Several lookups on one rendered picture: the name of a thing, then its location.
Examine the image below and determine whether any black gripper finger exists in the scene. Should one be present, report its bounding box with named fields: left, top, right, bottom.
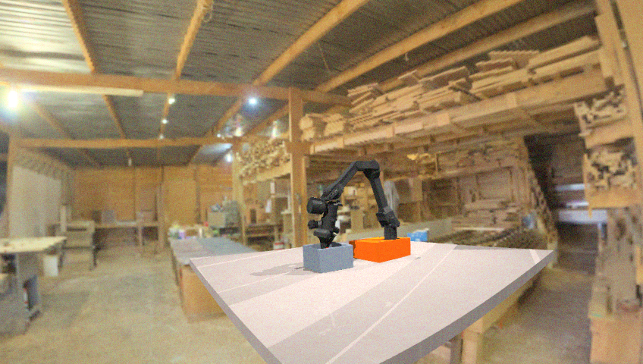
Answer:
left=318, top=237, right=331, bottom=249
left=326, top=234, right=337, bottom=247

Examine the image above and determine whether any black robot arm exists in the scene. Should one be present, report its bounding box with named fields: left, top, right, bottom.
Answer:
left=306, top=159, right=400, bottom=240

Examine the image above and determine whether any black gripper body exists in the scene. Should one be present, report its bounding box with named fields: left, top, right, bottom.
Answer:
left=313, top=215, right=340, bottom=238

